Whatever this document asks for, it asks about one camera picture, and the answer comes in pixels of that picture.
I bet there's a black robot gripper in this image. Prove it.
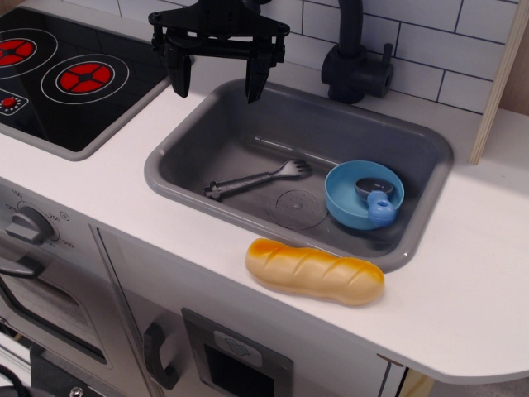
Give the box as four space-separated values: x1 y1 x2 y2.
148 1 290 103

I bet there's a blue handled grey spoon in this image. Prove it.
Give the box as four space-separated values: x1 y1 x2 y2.
355 178 397 227

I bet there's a grey sink drain cover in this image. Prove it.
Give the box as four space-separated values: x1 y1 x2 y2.
266 189 327 230

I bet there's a blue plastic bowl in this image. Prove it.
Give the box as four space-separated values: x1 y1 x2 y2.
324 160 404 230

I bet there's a grey sink basin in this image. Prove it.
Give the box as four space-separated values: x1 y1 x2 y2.
145 80 454 272

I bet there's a grey plastic fork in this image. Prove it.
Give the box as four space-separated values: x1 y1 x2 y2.
203 159 312 201

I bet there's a black toy faucet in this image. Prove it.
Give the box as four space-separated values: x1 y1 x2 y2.
321 0 393 104

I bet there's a black toy stovetop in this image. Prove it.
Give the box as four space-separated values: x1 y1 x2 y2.
1 7 170 161

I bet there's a toy bread loaf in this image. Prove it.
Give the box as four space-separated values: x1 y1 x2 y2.
245 238 385 306

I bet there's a grey oven knob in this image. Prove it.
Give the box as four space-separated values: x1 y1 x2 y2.
6 207 55 245

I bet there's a grey dispenser panel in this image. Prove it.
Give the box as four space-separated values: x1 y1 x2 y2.
181 308 293 397

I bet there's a grey oven door handle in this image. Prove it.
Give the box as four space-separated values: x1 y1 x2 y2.
1 256 45 279

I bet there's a light wooden side post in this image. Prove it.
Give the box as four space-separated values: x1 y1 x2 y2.
469 1 528 165

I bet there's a grey cabinet door handle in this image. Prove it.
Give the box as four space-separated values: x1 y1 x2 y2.
143 323 179 390

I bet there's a black cable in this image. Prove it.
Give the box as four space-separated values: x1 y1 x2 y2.
0 363 32 397

